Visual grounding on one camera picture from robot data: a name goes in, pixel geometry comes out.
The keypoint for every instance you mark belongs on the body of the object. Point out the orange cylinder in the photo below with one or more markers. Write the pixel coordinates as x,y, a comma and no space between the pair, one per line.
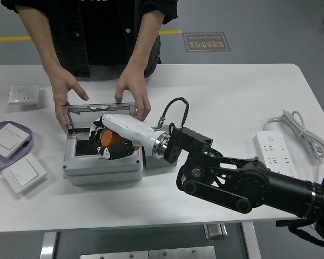
110,138

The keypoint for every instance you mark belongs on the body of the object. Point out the white wall switch panel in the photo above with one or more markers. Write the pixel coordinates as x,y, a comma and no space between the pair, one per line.
24,172
8,139

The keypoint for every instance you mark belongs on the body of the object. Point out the metal bracket under table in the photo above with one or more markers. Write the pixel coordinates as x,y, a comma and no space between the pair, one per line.
216,231

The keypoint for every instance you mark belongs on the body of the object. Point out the person's left forearm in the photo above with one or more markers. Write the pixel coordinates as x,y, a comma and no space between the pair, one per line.
145,43

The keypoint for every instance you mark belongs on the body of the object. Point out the person's right forearm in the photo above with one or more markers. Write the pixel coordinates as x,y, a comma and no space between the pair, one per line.
44,46

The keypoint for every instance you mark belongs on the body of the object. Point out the white table leg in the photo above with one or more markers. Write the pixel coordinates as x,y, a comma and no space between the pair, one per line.
252,242
48,245

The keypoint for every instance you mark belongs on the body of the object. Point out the yellow floor tape line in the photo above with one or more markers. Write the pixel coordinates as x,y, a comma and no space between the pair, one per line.
5,39

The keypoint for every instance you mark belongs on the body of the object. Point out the black table control panel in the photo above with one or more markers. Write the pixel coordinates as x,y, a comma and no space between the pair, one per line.
280,223

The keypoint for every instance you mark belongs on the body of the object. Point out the brown floor sign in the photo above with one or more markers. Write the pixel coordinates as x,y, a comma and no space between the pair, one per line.
206,41

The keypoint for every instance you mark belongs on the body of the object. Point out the white power strip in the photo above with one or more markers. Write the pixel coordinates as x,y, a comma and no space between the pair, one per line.
272,151

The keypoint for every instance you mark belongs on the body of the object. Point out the grey metal base plate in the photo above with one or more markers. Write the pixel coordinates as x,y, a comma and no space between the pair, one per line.
148,253

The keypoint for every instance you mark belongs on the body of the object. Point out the grey electrical box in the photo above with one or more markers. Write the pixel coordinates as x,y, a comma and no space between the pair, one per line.
102,175

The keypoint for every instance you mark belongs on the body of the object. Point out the person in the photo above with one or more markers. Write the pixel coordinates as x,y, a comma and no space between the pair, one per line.
97,32

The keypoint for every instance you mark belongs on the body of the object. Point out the person's right hand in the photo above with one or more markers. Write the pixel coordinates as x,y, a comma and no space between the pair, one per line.
63,89

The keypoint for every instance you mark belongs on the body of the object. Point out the white wall socket panel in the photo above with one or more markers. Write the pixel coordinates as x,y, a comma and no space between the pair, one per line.
23,94

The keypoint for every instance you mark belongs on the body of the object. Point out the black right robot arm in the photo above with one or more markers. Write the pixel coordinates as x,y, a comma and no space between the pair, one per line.
259,178

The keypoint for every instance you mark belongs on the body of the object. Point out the person's left hand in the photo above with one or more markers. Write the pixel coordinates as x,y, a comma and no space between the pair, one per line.
132,83

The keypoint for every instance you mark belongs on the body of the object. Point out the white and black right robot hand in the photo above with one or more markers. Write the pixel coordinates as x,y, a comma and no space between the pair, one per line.
132,128

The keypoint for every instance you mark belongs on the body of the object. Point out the grey cube with round hole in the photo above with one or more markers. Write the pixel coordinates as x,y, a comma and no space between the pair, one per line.
151,163

